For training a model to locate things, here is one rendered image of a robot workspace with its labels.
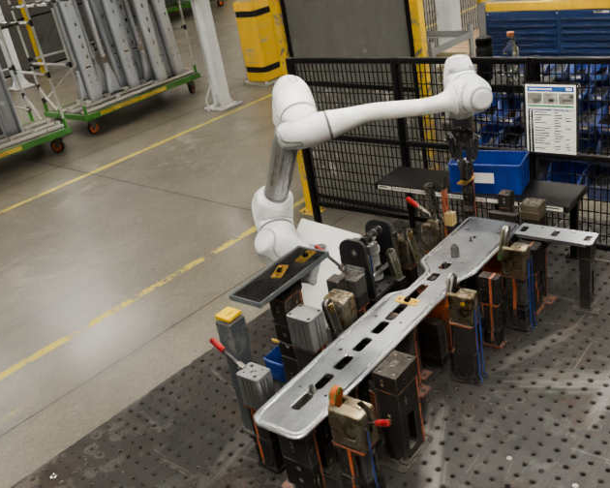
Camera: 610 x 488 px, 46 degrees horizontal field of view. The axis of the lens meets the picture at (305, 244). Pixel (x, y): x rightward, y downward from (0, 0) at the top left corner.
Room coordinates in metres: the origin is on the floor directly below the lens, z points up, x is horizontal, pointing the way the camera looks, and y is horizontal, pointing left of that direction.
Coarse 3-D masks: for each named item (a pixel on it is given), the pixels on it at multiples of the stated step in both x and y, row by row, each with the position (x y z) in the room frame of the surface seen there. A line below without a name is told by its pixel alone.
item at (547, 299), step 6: (534, 240) 2.39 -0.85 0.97; (546, 246) 2.40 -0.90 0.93; (546, 264) 2.41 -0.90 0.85; (540, 270) 2.39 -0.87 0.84; (546, 270) 2.41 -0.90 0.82; (540, 276) 2.39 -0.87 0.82; (546, 276) 2.41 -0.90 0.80; (540, 282) 2.39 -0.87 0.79; (546, 282) 2.41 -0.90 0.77; (546, 288) 2.41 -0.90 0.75; (546, 294) 2.41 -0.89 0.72; (546, 300) 2.38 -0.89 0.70; (552, 300) 2.38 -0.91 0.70
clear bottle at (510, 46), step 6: (510, 36) 2.96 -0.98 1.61; (510, 42) 2.96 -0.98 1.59; (516, 42) 2.97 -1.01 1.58; (504, 48) 2.97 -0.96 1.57; (510, 48) 2.95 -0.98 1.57; (516, 48) 2.95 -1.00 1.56; (504, 54) 2.96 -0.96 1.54; (510, 54) 2.94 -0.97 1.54; (516, 54) 2.94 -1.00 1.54; (504, 66) 2.97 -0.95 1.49; (510, 66) 2.95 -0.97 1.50; (516, 66) 2.94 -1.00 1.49; (504, 72) 2.97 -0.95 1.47; (510, 72) 2.95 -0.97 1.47; (516, 72) 2.94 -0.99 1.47; (504, 78) 2.97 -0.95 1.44; (510, 78) 2.95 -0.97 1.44; (516, 78) 2.94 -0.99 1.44
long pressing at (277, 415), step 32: (480, 224) 2.56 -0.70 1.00; (512, 224) 2.51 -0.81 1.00; (448, 256) 2.35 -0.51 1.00; (480, 256) 2.30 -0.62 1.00; (416, 288) 2.17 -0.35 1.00; (384, 320) 2.00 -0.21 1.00; (416, 320) 1.97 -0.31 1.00; (320, 352) 1.88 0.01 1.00; (352, 352) 1.86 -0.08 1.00; (384, 352) 1.83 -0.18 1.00; (288, 384) 1.75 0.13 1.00; (352, 384) 1.70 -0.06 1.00; (256, 416) 1.64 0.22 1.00; (288, 416) 1.61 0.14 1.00; (320, 416) 1.59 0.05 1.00
